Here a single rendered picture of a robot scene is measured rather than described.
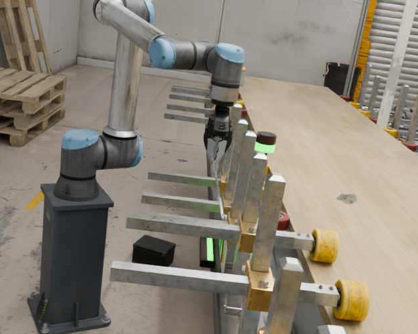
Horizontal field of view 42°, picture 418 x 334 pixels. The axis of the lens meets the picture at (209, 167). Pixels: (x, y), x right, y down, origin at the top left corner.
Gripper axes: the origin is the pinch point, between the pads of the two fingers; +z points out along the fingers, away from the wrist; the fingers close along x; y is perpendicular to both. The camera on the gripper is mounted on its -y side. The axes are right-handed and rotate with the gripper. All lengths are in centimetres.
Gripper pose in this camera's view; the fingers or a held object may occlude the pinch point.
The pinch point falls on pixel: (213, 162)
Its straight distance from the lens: 174.1
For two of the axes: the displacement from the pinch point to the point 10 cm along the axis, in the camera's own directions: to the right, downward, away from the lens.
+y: -0.2, -3.1, 9.5
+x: -9.9, -1.3, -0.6
